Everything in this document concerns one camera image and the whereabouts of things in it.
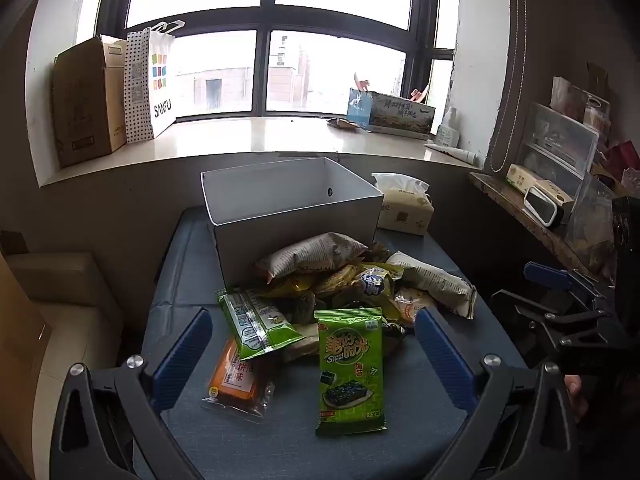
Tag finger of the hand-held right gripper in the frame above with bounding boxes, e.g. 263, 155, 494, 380
490, 289, 608, 357
523, 261, 608, 311

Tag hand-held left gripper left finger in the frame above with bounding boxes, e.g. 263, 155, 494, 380
49, 306, 215, 480

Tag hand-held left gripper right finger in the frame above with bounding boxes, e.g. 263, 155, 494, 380
415, 306, 581, 480

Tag orange snack packet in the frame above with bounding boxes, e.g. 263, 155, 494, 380
201, 335, 276, 423

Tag clear bread packet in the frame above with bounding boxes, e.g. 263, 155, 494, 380
392, 287, 438, 326

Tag newspaper print snack packet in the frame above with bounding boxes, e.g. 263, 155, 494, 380
387, 251, 477, 320
255, 232, 369, 283

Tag green and white snack packet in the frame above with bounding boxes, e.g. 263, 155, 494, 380
216, 287, 321, 361

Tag green seaweed snack packet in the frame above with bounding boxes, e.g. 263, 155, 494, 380
314, 307, 388, 436

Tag blue and white snack packet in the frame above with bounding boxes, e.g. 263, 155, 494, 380
357, 266, 398, 301

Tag pale snack packet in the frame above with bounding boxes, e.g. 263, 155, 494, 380
280, 322, 321, 362

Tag white cardboard box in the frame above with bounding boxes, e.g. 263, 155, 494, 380
201, 156, 385, 288

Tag person's right hand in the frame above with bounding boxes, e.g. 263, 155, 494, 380
564, 374, 590, 422

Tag clear plastic container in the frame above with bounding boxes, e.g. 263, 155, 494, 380
565, 172, 618, 271

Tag white framed mirror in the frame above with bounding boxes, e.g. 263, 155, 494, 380
522, 186, 566, 229

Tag wooden shelf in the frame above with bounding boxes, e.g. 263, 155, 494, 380
469, 172, 616, 281

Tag red bag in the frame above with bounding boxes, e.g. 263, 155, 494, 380
605, 140, 640, 172

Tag small white green box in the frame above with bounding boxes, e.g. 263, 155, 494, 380
505, 163, 576, 206

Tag clear plastic drawer organiser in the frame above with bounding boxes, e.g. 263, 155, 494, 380
515, 101, 600, 196

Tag beige cartoon snack packet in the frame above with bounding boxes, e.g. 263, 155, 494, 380
312, 264, 366, 298

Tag yellow snack packet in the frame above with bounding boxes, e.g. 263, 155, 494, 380
260, 272, 321, 301

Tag blue tablecloth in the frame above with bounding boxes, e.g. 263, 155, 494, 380
132, 207, 531, 480

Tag beige tissue box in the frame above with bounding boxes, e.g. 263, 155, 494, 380
371, 172, 435, 237

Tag white tube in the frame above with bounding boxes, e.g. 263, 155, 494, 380
424, 142, 480, 166

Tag pink wrapped packages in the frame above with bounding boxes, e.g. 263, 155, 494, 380
550, 76, 612, 128

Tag white plastic bottle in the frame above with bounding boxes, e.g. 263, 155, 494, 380
436, 106, 461, 148

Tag brown stitched padded panel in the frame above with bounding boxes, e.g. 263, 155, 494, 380
487, 0, 533, 173

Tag printed long gift box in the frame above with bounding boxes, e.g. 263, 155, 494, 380
367, 91, 437, 136

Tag small blue paper bag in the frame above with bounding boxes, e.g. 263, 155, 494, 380
346, 87, 373, 127

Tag brown cardboard carton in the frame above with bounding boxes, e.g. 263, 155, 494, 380
51, 35, 128, 169

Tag polka dot shopping bag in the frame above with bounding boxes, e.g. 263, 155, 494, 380
123, 20, 187, 145

